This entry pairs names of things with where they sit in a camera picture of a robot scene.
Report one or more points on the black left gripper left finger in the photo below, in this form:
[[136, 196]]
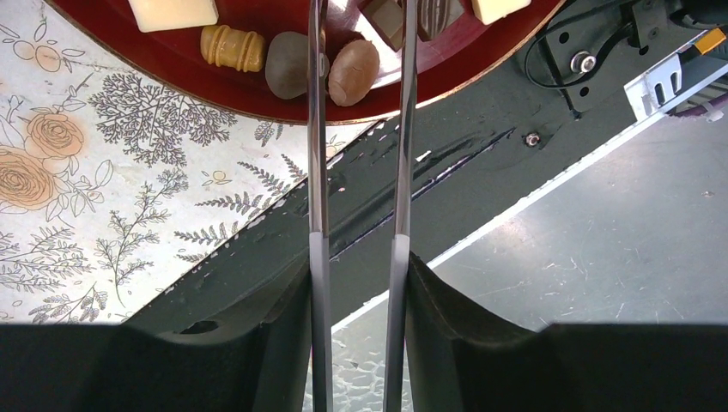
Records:
[[252, 356]]

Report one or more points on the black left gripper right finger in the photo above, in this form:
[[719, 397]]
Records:
[[462, 357]]

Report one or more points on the silver serving tongs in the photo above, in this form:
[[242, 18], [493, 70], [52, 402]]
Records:
[[319, 257]]

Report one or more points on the red round tray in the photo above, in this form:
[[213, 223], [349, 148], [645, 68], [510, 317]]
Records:
[[464, 52]]

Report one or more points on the white rectangular chocolate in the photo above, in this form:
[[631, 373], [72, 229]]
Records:
[[163, 15]]

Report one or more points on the floral tablecloth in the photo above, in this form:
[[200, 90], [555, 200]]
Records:
[[114, 185]]

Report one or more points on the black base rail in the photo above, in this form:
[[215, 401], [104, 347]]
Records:
[[477, 153]]

